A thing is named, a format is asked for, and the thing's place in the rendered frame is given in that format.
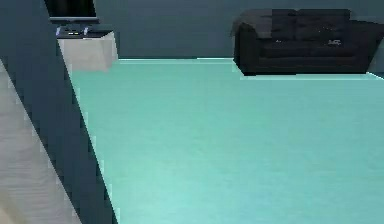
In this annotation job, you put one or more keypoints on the white television stand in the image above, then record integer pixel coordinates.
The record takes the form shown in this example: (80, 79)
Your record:
(88, 50)

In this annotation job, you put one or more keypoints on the black television set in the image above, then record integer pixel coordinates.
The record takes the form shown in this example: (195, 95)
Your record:
(70, 9)

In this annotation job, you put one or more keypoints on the black sofa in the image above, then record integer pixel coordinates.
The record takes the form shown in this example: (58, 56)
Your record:
(306, 43)

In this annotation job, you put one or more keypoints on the small blue-white device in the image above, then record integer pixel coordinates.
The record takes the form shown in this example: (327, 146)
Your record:
(58, 31)
(86, 30)

